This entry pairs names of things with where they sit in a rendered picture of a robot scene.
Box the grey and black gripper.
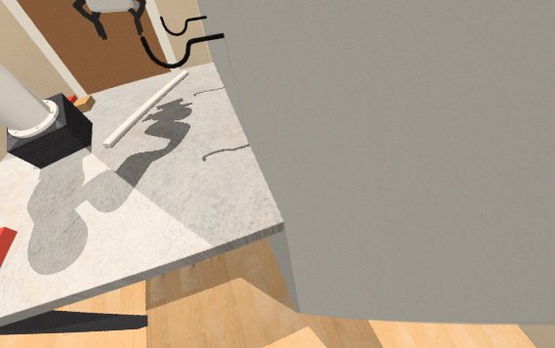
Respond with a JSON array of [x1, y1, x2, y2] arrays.
[[72, 0, 147, 40]]

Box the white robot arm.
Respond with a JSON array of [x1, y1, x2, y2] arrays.
[[0, 65, 59, 138]]

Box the black hook tip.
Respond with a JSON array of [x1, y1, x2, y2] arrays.
[[141, 36, 150, 52]]

